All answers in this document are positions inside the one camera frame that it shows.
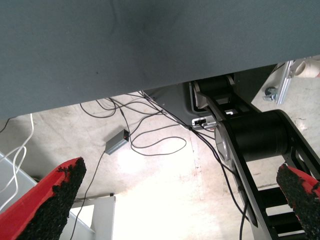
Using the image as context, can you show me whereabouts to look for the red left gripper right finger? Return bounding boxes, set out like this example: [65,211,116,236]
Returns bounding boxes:
[276,163,320,240]

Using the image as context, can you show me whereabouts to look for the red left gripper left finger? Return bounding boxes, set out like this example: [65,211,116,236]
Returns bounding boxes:
[0,156,88,240]

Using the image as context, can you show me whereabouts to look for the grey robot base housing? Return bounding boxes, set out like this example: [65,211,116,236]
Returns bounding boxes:
[147,63,278,129]

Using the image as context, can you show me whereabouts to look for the white metal cabinet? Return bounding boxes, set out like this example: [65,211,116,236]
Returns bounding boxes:
[68,194,117,240]

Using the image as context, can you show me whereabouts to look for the grey power adapter box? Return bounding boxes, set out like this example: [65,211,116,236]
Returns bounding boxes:
[104,129,131,155]

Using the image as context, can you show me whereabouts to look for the grey caster wheel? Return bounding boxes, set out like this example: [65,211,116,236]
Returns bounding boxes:
[263,87,278,101]

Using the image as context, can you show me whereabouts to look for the dark grey table cloth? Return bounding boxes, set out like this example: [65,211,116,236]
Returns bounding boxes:
[0,0,320,120]

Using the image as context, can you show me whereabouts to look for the black floor cable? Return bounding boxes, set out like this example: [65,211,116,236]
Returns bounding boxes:
[79,96,171,118]
[71,151,107,240]
[189,127,251,240]
[129,127,193,157]

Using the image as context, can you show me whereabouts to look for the black robot torso frame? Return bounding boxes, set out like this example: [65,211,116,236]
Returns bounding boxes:
[192,74,320,240]

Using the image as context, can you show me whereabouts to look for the white cable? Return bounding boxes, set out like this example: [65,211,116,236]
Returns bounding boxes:
[0,113,35,211]

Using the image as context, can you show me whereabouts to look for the aluminium profile post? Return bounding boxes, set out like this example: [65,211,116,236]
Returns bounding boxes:
[276,59,296,105]

